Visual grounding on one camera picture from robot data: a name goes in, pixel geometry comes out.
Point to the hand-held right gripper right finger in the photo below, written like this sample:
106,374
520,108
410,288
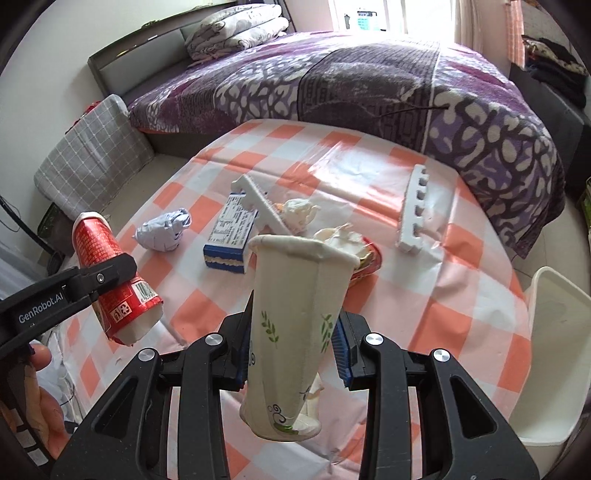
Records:
342,357

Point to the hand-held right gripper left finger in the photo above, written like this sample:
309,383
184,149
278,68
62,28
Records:
240,369

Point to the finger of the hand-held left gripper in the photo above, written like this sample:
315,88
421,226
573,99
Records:
108,274

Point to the red paper cup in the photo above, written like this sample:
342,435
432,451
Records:
94,240

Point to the white paper cup green print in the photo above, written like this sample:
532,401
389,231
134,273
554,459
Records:
291,304

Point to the white tissue wad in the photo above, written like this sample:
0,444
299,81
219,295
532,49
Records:
298,214

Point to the white plastic bin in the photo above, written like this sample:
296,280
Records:
554,350

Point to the person's left hand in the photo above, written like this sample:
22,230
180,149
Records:
48,415

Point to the crumpled white paper ball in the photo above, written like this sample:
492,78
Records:
161,230

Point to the small black box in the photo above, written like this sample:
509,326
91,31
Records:
51,221

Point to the red snack wrapper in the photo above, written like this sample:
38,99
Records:
369,265

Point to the grey checked cushion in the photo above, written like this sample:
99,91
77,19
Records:
92,157

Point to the cream crumpled paper scrap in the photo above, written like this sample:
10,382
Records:
341,237

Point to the blue and white carton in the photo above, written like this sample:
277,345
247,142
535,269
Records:
231,230

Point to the short white notched foam strip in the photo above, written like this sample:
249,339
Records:
413,207

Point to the long white notched foam strip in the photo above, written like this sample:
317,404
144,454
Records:
258,198

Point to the orange white checked tablecloth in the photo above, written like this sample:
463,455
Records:
369,161

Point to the grey bed headboard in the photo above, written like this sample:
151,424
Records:
134,69

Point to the patterned pillow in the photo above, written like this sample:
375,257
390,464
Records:
235,30

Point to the purple patterned bed blanket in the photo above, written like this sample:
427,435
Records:
360,78

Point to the dark cabinet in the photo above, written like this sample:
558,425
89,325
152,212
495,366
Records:
554,120

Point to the teal box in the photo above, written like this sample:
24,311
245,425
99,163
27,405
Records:
368,19

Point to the pile of dark clothes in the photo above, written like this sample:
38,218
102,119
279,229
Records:
558,60

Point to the orange checked hanging cloth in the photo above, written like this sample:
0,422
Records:
515,32

